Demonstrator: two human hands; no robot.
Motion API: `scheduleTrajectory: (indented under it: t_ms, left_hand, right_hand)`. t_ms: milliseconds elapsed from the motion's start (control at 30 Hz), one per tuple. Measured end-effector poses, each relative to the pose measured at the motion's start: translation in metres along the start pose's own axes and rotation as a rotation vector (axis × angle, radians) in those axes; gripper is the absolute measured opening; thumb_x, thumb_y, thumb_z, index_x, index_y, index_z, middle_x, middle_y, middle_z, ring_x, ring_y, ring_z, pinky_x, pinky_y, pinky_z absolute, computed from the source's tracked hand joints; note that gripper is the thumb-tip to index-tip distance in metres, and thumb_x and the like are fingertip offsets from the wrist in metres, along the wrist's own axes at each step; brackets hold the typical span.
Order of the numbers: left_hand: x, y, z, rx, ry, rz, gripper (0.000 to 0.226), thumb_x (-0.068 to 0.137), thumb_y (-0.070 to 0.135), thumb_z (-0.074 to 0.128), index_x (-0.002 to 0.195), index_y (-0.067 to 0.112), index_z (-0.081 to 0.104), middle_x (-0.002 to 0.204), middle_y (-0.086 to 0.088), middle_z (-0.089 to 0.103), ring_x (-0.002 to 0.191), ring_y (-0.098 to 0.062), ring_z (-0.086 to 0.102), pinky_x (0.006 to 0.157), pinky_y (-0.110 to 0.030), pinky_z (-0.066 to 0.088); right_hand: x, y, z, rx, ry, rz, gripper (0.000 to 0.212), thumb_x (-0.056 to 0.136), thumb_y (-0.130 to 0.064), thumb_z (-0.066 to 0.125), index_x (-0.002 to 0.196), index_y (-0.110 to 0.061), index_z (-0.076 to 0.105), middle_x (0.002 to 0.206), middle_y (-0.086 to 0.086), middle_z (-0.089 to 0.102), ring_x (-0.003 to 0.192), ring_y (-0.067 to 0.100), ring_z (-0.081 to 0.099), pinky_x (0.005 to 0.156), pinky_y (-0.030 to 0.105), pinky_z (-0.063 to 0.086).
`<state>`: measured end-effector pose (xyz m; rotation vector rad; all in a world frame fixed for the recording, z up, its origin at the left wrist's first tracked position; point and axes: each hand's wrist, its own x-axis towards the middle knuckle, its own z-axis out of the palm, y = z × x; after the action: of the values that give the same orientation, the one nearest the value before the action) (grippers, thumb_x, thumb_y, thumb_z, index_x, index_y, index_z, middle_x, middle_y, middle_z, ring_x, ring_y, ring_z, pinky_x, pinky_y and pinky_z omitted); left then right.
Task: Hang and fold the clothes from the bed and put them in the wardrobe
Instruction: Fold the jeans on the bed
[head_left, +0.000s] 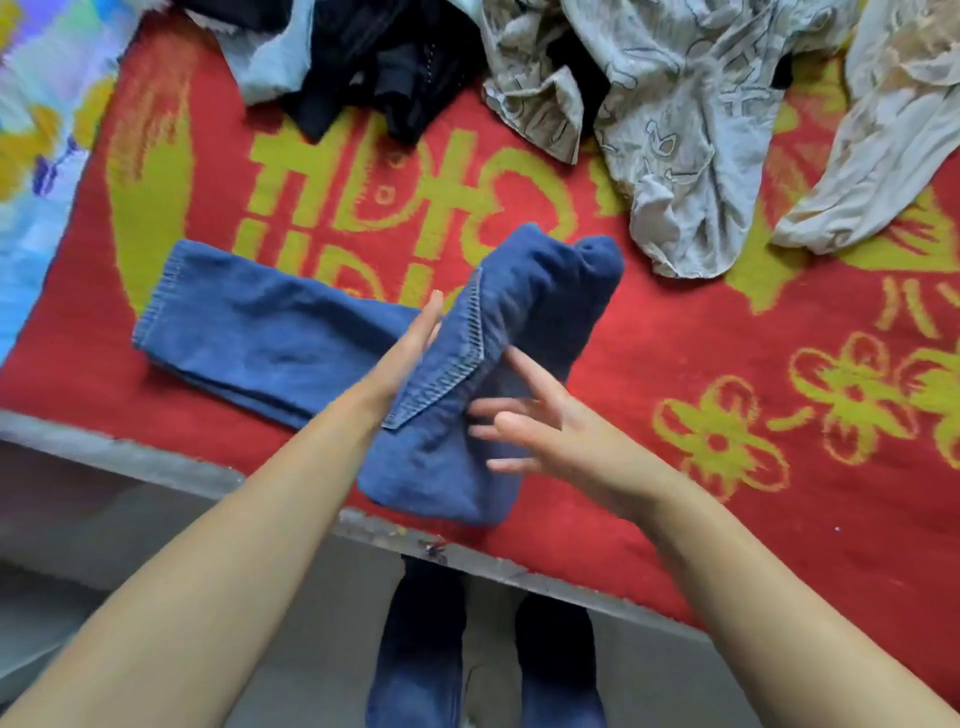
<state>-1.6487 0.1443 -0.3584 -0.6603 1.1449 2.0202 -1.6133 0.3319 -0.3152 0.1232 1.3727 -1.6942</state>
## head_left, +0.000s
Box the person's left hand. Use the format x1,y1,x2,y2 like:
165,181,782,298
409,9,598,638
349,289,449,426

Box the person's right hand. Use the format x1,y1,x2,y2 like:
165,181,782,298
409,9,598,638
466,346,680,522

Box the blue jeans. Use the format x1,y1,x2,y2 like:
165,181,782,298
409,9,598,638
130,223,627,528

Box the pile of mixed clothes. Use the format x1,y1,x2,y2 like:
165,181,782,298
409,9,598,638
172,0,960,282

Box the grey wardrobe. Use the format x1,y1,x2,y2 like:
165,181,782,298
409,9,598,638
0,562,110,707

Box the person's right forearm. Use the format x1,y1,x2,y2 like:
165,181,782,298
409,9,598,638
637,477,960,728

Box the person's left forearm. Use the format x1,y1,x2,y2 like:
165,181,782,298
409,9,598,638
0,390,395,728

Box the person's blue trousers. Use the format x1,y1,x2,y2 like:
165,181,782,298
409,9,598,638
364,555,611,728

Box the red and yellow blanket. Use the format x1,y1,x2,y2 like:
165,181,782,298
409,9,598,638
0,7,960,707

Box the blue patterned pillow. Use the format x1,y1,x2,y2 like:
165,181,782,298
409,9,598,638
0,0,144,369

